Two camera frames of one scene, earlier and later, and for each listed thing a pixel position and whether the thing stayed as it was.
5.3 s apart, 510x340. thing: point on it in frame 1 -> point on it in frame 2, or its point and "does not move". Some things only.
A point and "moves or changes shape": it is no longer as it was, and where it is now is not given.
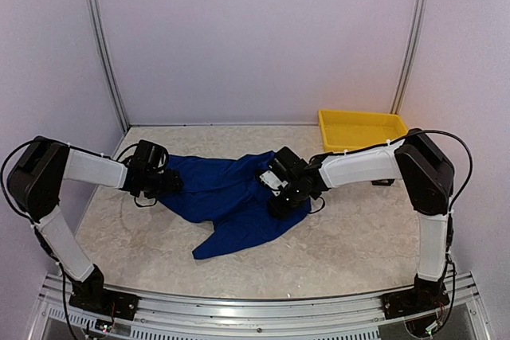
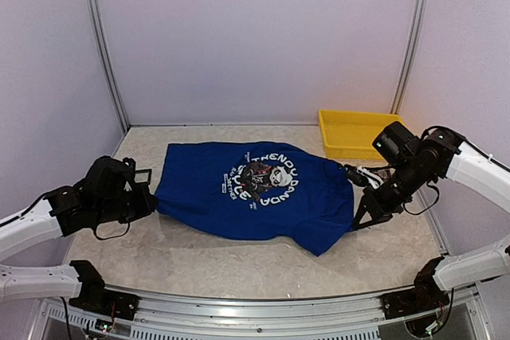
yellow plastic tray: (342, 130) does not move
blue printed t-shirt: (228, 195) moves or changes shape
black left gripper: (174, 183) -> (145, 207)
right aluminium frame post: (412, 54) does not move
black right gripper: (279, 211) -> (379, 210)
